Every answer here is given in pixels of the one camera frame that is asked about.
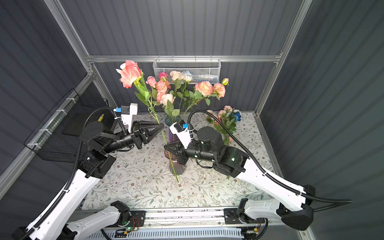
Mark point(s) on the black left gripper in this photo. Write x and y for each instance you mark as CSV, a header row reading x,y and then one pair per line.
x,y
141,135

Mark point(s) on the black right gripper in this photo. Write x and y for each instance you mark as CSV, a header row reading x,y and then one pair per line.
x,y
180,152

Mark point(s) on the red glass vase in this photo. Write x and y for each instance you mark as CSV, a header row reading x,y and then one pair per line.
x,y
174,166

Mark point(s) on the light pink rose stem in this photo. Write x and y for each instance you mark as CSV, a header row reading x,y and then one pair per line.
x,y
167,101

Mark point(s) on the pink cream spray rose stem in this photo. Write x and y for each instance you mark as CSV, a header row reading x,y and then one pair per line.
x,y
157,87

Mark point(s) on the hot pink rose stem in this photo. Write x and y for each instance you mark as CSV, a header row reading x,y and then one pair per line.
x,y
163,76

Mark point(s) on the large pale pink rose stem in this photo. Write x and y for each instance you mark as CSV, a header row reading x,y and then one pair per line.
x,y
132,76

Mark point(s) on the peach spray rose branch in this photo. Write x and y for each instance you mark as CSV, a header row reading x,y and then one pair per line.
x,y
201,93

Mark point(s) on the white rose stem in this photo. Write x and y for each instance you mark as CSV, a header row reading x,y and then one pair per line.
x,y
187,76

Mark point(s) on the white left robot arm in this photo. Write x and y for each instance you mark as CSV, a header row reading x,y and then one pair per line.
x,y
52,223

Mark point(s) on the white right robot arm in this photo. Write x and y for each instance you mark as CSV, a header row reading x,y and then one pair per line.
x,y
292,209

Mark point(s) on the pile of artificial flowers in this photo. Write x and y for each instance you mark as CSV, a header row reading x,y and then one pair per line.
x,y
229,117

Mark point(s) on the yellow tool in basket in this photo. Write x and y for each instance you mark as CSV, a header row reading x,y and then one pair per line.
x,y
101,118

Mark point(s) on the floral patterned table mat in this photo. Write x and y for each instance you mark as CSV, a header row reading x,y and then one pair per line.
x,y
142,180

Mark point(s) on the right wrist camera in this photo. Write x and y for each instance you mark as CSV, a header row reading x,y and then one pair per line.
x,y
183,132

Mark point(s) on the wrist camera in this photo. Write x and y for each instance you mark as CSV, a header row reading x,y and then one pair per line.
x,y
126,115
183,132

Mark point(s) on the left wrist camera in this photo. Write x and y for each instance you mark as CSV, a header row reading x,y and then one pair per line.
x,y
126,115

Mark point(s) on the white wire wall basket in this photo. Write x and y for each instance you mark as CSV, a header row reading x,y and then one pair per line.
x,y
201,71

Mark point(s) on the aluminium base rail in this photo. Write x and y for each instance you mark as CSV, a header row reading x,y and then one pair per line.
x,y
186,217

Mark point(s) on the black wire side basket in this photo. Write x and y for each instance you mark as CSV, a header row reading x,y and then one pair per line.
x,y
56,138

